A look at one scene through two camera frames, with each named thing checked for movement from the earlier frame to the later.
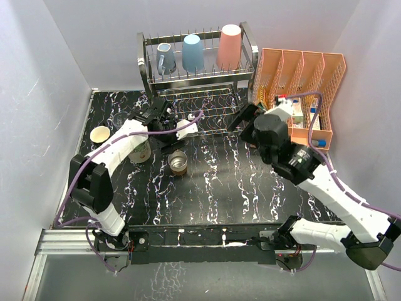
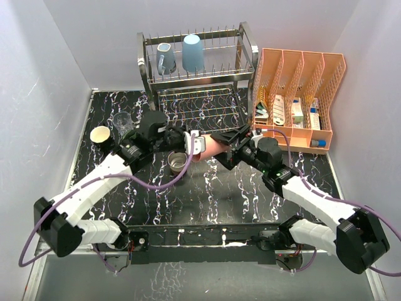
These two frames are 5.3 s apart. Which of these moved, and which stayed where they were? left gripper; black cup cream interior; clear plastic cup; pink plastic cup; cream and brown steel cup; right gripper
Moved: pink plastic cup; right gripper
Stayed: left gripper; black cup cream interior; cream and brown steel cup; clear plastic cup
